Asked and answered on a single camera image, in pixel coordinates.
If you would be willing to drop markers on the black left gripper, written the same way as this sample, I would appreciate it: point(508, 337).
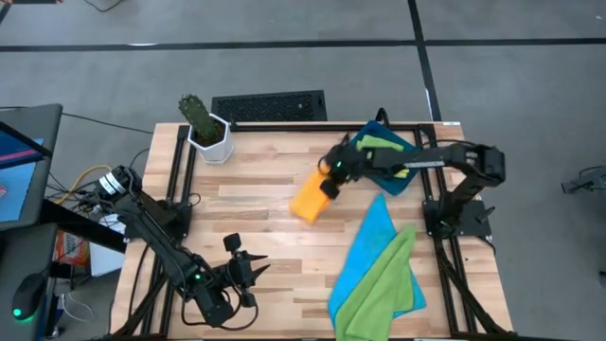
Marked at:
point(241, 274)

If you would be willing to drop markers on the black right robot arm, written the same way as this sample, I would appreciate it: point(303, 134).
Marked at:
point(435, 158)

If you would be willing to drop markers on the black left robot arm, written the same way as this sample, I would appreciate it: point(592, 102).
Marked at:
point(161, 246)

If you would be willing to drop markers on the orange microfiber towel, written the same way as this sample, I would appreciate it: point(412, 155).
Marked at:
point(310, 201)

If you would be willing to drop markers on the black metal beam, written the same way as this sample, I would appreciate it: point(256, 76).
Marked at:
point(85, 229)

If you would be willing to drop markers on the white paper sheet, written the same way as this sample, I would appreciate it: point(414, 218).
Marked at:
point(106, 260)

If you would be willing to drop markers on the white hexagonal plant pot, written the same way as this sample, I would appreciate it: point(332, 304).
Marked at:
point(218, 151)

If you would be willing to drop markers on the black computer mouse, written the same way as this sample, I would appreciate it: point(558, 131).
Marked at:
point(28, 296)

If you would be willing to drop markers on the teal plastic bin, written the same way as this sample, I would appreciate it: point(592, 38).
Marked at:
point(393, 184)

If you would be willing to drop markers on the black aluminium table frame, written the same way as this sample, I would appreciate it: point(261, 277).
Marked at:
point(303, 127)

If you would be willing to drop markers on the grey desk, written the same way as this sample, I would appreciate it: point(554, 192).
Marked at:
point(28, 113)

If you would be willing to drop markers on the orange cardboard box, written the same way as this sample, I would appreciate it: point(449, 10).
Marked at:
point(71, 251)

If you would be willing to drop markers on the black floor vent grille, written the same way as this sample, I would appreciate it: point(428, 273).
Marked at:
point(270, 106)

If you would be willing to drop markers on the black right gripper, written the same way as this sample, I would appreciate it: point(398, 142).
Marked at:
point(348, 163)

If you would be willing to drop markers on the yellow microfiber towel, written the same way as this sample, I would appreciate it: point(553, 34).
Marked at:
point(402, 174)

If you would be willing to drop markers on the monitor with blue screen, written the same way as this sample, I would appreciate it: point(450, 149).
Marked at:
point(19, 189)

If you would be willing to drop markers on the light blue microfiber towel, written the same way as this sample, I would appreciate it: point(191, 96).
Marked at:
point(369, 241)

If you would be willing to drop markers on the green cactus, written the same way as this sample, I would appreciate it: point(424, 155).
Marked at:
point(196, 113)

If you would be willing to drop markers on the green microfiber towel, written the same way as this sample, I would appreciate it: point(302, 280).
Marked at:
point(379, 298)
point(379, 141)

